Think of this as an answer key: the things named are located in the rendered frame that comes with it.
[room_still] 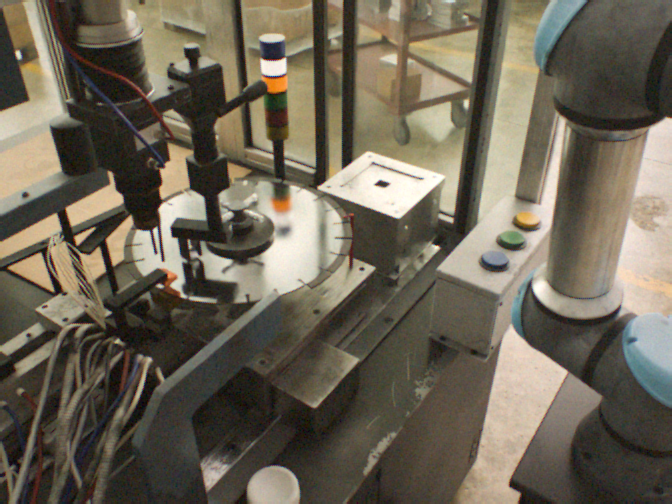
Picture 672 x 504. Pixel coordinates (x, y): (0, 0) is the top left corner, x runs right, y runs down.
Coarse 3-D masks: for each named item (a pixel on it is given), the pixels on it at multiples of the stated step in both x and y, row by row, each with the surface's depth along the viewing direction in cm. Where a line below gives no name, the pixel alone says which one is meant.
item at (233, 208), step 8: (248, 200) 100; (224, 208) 100; (232, 208) 98; (240, 208) 98; (224, 216) 97; (232, 216) 98; (240, 216) 98; (248, 216) 98; (256, 216) 97; (232, 224) 99; (240, 224) 99
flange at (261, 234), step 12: (264, 216) 104; (240, 228) 99; (252, 228) 100; (264, 228) 101; (240, 240) 98; (252, 240) 99; (264, 240) 99; (228, 252) 97; (240, 252) 97; (252, 252) 98
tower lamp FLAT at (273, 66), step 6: (264, 60) 114; (270, 60) 114; (276, 60) 114; (282, 60) 114; (264, 66) 115; (270, 66) 114; (276, 66) 114; (282, 66) 115; (264, 72) 116; (270, 72) 115; (276, 72) 115; (282, 72) 116
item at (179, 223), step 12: (216, 204) 89; (216, 216) 90; (180, 228) 92; (192, 228) 92; (204, 228) 92; (216, 228) 91; (228, 228) 92; (180, 240) 94; (192, 240) 95; (204, 240) 92; (216, 240) 92; (228, 240) 92; (180, 252) 95
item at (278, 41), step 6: (264, 36) 114; (270, 36) 114; (276, 36) 114; (282, 36) 114; (264, 42) 112; (270, 42) 112; (276, 42) 112; (282, 42) 113; (264, 48) 113; (270, 48) 112; (276, 48) 113; (282, 48) 113; (264, 54) 113; (270, 54) 113; (276, 54) 113; (282, 54) 114
